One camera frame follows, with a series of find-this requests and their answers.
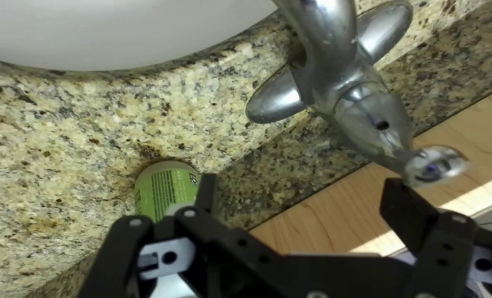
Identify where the white oval sink basin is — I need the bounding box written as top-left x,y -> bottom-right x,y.
0,0 -> 279,75

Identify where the chrome lever faucet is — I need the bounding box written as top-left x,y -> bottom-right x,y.
243,0 -> 471,191

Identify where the green soap pump bottle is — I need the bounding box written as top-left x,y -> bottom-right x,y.
132,160 -> 203,226

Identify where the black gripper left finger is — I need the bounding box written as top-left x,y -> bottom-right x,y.
77,173 -> 220,298

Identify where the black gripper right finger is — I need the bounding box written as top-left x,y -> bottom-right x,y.
379,176 -> 476,298

